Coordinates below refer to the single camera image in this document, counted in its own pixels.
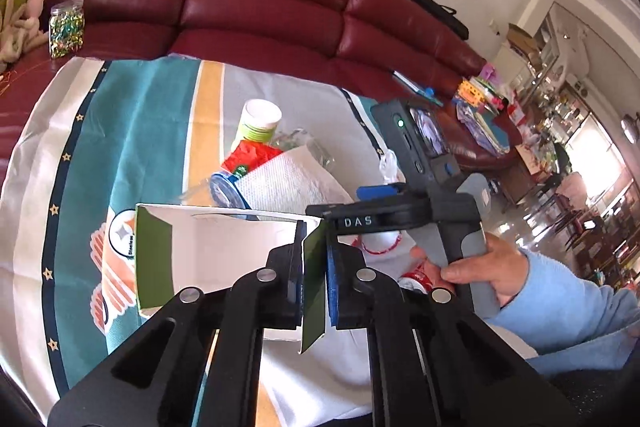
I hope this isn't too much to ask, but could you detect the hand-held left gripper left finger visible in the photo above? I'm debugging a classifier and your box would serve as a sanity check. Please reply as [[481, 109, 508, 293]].
[[47, 219, 308, 427]]

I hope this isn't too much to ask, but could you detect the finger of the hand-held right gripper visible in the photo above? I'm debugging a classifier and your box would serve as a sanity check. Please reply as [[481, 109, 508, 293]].
[[305, 201, 432, 239]]

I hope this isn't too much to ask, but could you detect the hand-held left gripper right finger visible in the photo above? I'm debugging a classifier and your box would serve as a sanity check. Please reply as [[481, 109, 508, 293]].
[[325, 243, 588, 427]]

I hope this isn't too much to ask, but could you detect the green and white carton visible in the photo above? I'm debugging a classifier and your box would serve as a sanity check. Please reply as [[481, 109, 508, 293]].
[[135, 203, 328, 356]]

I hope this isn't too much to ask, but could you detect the red soda can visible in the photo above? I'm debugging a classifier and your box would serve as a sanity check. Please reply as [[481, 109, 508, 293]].
[[397, 267, 451, 295]]

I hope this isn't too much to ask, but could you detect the green and white paper cup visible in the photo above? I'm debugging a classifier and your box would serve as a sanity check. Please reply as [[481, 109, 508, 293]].
[[231, 99, 282, 152]]

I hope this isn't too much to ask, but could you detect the person's right forearm blue sleeve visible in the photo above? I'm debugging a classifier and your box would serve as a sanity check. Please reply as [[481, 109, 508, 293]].
[[495, 249, 640, 375]]

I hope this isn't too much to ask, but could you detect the person's right hand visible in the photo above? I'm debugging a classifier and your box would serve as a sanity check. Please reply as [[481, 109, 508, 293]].
[[410, 232, 531, 308]]

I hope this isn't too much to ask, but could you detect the white packet with red trim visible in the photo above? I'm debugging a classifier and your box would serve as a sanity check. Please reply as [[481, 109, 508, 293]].
[[360, 232, 403, 255]]

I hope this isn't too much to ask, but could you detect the thin teal book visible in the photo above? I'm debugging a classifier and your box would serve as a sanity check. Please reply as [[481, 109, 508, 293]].
[[390, 69, 443, 105]]

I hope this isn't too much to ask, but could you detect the folded purple and teal cloth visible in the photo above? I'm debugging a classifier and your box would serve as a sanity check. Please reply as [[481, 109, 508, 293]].
[[457, 107, 511, 155]]

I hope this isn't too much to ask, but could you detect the pile of books and cloths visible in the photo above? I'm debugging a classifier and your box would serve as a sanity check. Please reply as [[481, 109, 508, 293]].
[[452, 64, 511, 112]]

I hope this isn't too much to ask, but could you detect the white paper towel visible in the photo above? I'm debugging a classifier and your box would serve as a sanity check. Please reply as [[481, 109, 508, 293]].
[[235, 144, 353, 220]]

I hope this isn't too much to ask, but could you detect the wooden side table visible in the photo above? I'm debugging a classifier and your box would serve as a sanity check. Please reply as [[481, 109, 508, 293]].
[[500, 147, 551, 202]]

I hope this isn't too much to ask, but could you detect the clear plastic wrapper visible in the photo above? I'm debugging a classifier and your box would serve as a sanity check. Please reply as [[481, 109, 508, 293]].
[[272, 129, 336, 168]]

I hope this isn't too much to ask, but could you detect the clear plastic bottle blue label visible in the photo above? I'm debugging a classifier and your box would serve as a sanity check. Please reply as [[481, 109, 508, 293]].
[[177, 171, 251, 210]]

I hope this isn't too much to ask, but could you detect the black bag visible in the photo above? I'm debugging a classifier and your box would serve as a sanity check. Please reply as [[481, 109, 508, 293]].
[[392, 0, 470, 40]]

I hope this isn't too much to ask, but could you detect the red snack packet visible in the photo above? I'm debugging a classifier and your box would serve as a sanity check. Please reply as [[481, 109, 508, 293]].
[[221, 139, 282, 178]]

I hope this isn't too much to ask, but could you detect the cardboard box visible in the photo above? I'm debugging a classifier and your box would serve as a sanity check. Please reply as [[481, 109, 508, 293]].
[[507, 23, 538, 52]]

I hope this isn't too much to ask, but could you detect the printed teal and white blanket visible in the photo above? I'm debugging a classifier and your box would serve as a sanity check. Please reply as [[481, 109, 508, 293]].
[[0, 57, 416, 427]]

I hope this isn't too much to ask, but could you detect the jar of coloured beads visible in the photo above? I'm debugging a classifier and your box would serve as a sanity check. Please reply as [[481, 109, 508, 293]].
[[48, 0, 87, 60]]

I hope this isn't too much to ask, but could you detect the beige plush toy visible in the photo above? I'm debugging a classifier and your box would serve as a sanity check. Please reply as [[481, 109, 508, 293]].
[[0, 0, 51, 72]]

